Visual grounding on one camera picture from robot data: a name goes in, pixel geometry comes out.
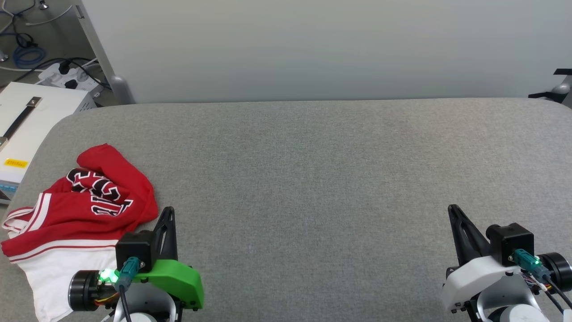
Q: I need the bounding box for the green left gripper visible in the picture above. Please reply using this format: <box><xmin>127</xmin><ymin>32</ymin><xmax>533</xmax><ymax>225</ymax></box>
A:
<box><xmin>68</xmin><ymin>206</ymin><xmax>205</xmax><ymax>312</ymax></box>

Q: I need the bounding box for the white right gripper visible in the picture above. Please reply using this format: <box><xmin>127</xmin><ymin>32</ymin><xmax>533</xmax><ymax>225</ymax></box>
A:
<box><xmin>440</xmin><ymin>204</ymin><xmax>572</xmax><ymax>312</ymax></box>

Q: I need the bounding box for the red white Bulls jersey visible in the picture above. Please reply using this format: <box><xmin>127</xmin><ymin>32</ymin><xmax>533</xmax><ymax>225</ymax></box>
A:
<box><xmin>0</xmin><ymin>143</ymin><xmax>159</xmax><ymax>322</ymax></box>

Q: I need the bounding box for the grey fabric sofa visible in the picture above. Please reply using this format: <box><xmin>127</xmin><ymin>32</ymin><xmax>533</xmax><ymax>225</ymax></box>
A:
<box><xmin>0</xmin><ymin>97</ymin><xmax>572</xmax><ymax>322</ymax></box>

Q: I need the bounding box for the white equipment box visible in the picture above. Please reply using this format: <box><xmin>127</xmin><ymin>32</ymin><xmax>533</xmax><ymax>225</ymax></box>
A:
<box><xmin>0</xmin><ymin>82</ymin><xmax>97</xmax><ymax>206</ymax></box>

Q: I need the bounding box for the grey partition foot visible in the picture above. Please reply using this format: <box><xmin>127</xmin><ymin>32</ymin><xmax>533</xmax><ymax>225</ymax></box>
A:
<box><xmin>551</xmin><ymin>75</ymin><xmax>572</xmax><ymax>108</ymax></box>

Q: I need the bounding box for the white power strip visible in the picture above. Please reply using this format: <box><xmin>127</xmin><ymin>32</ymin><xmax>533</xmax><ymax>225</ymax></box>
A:
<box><xmin>38</xmin><ymin>62</ymin><xmax>102</xmax><ymax>97</ymax></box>

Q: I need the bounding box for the white partition panel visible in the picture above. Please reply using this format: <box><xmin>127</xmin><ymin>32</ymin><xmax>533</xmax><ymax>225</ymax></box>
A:
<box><xmin>80</xmin><ymin>0</ymin><xmax>572</xmax><ymax>104</ymax></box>

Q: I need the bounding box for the left black cable teal plug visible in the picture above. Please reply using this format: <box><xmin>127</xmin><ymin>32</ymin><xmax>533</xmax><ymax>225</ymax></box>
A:
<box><xmin>116</xmin><ymin>256</ymin><xmax>143</xmax><ymax>322</ymax></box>

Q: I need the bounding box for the black cable teal plug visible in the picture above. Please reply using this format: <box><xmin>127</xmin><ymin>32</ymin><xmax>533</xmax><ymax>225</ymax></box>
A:
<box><xmin>116</xmin><ymin>256</ymin><xmax>143</xmax><ymax>322</ymax></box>
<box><xmin>513</xmin><ymin>250</ymin><xmax>572</xmax><ymax>314</ymax></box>

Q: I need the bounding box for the right black cable teal plug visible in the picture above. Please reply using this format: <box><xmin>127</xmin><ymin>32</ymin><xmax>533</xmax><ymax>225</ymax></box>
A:
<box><xmin>513</xmin><ymin>250</ymin><xmax>572</xmax><ymax>314</ymax></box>

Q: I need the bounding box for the grey partition post with foot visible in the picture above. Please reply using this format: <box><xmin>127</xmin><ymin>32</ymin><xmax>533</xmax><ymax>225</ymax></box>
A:
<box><xmin>73</xmin><ymin>4</ymin><xmax>135</xmax><ymax>105</ymax></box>

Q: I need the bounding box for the black box carry handle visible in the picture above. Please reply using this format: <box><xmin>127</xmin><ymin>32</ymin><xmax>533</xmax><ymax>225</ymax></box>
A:
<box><xmin>4</xmin><ymin>97</ymin><xmax>42</xmax><ymax>138</ymax></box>

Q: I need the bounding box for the black floor cable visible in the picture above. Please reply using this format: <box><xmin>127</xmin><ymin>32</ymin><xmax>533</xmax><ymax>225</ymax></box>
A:
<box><xmin>13</xmin><ymin>57</ymin><xmax>112</xmax><ymax>90</ymax></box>

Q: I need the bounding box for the blue coiled cable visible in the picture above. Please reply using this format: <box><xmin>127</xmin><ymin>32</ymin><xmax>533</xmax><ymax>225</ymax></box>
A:
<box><xmin>13</xmin><ymin>45</ymin><xmax>47</xmax><ymax>68</ymax></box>

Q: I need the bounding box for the white floor cable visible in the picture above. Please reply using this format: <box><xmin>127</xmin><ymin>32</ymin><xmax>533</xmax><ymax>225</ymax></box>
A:
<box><xmin>25</xmin><ymin>4</ymin><xmax>73</xmax><ymax>26</ymax></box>

